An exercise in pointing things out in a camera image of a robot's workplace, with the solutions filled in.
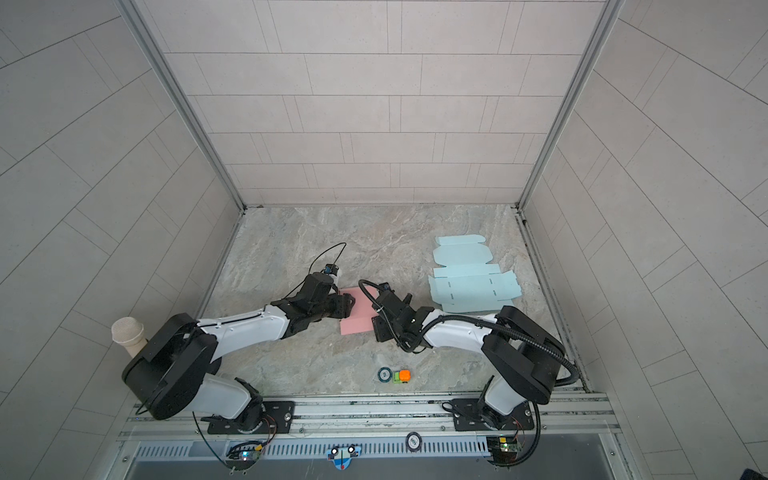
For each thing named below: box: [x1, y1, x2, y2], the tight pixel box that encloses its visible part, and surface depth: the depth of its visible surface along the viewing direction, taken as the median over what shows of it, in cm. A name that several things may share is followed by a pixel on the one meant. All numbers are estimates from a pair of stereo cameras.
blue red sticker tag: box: [327, 444, 362, 471], surface depth 67 cm
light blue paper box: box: [428, 235, 522, 313], surface depth 98 cm
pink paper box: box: [340, 286, 379, 336], surface depth 84 cm
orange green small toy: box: [393, 370, 411, 384], surface depth 77 cm
